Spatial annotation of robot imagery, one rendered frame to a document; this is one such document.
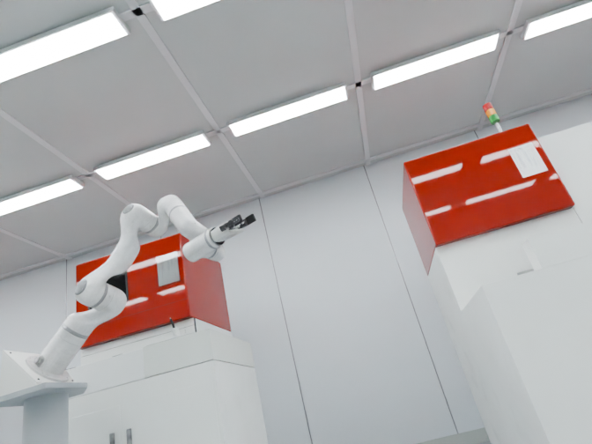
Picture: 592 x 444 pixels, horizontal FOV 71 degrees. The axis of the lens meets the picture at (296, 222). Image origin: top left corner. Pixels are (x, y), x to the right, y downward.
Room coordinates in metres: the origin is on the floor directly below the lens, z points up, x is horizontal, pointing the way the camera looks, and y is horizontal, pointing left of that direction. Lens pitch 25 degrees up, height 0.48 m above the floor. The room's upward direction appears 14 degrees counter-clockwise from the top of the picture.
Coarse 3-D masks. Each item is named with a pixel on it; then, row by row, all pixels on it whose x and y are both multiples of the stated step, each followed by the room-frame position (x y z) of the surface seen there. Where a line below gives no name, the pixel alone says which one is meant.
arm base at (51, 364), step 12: (60, 336) 1.69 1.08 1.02; (72, 336) 1.70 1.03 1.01; (48, 348) 1.70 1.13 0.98; (60, 348) 1.70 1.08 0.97; (72, 348) 1.73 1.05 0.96; (36, 360) 1.69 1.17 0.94; (48, 360) 1.70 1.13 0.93; (60, 360) 1.72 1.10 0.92; (36, 372) 1.67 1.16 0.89; (48, 372) 1.72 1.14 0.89; (60, 372) 1.76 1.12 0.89
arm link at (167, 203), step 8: (160, 200) 1.65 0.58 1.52; (168, 200) 1.63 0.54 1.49; (176, 200) 1.63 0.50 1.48; (160, 208) 1.65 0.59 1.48; (168, 208) 1.61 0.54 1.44; (160, 216) 1.69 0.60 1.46; (168, 216) 1.63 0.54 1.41; (160, 224) 1.74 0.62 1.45; (152, 232) 1.76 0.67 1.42; (160, 232) 1.77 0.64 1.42
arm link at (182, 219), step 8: (176, 208) 1.60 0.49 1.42; (184, 208) 1.61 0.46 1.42; (176, 216) 1.58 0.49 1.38; (184, 216) 1.57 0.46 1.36; (192, 216) 1.60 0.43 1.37; (176, 224) 1.58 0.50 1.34; (184, 224) 1.56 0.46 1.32; (192, 224) 1.58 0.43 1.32; (200, 224) 1.60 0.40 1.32; (184, 232) 1.58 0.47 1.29; (192, 232) 1.59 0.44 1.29; (200, 232) 1.61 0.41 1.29; (224, 248) 1.61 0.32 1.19; (216, 256) 1.59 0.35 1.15; (224, 256) 1.63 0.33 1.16
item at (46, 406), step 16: (48, 384) 1.59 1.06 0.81; (64, 384) 1.66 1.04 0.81; (80, 384) 1.74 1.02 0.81; (0, 400) 1.62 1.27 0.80; (16, 400) 1.67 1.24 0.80; (32, 400) 1.69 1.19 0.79; (48, 400) 1.70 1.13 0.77; (64, 400) 1.76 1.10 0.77; (32, 416) 1.69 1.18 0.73; (48, 416) 1.70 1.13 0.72; (64, 416) 1.76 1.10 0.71; (32, 432) 1.69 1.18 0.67; (48, 432) 1.71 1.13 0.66; (64, 432) 1.76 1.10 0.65
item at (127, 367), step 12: (108, 360) 2.04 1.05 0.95; (120, 360) 2.03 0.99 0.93; (132, 360) 2.02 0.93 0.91; (72, 372) 2.06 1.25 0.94; (84, 372) 2.06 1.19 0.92; (96, 372) 2.05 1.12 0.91; (108, 372) 2.04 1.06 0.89; (120, 372) 2.03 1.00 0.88; (132, 372) 2.03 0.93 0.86; (96, 384) 2.05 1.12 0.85; (108, 384) 2.04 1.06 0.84; (120, 384) 2.03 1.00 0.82; (72, 396) 2.06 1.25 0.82
